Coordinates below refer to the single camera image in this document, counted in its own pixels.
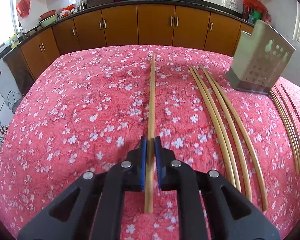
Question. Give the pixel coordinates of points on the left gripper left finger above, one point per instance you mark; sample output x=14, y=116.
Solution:
x=92, y=206

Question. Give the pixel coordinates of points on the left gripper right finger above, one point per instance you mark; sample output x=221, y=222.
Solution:
x=209, y=206

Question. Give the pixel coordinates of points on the wooden chopstick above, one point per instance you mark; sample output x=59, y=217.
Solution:
x=148, y=208
x=247, y=141
x=234, y=134
x=224, y=149
x=289, y=124
x=292, y=122
x=225, y=135
x=292, y=103
x=288, y=128

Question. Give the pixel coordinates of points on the lower wooden kitchen cabinets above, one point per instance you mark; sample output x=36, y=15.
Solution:
x=154, y=24

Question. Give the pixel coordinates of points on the perforated metal utensil holder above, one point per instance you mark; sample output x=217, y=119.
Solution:
x=259, y=59

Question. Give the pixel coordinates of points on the red floral tablecloth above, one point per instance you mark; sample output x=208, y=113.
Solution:
x=89, y=108

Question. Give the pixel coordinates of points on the red bag with bottles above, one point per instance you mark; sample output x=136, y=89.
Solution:
x=254, y=10

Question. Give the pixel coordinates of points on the black countertop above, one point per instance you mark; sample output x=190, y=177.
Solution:
x=196, y=5

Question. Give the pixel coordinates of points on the yellow detergent bottle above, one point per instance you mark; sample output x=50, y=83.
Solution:
x=14, y=41

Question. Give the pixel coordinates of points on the green and red basins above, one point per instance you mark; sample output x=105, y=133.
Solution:
x=48, y=18

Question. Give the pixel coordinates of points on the red plastic bag on wall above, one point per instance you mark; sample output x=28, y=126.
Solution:
x=23, y=8

